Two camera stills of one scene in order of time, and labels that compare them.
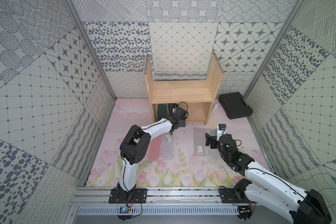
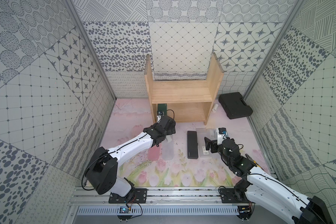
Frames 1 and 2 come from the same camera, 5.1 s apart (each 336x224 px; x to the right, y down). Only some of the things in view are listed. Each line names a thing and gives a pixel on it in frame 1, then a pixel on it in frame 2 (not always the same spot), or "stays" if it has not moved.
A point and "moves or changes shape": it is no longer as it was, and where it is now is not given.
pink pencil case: (155, 148) stays
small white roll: (214, 108) stays
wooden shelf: (197, 96) stays
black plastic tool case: (234, 105) stays
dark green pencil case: (162, 110) stays
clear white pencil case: (168, 150) stays
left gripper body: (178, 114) → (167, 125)
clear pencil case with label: (199, 142) moves or changes shape
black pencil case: (182, 123) → (192, 145)
